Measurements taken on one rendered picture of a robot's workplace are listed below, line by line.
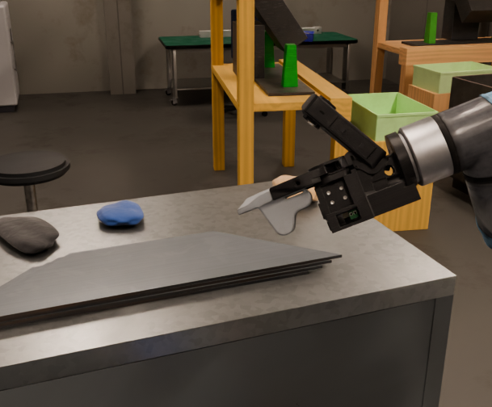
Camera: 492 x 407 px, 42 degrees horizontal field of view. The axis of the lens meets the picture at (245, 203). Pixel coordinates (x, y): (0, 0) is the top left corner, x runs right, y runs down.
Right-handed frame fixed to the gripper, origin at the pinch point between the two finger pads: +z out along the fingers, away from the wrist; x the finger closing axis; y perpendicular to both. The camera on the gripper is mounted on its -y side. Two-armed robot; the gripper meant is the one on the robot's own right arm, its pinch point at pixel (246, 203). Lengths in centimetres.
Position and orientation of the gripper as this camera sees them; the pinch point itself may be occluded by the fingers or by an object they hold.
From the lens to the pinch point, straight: 79.5
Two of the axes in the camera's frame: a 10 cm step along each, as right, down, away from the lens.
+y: 3.6, 9.3, -0.5
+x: 1.3, 0.1, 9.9
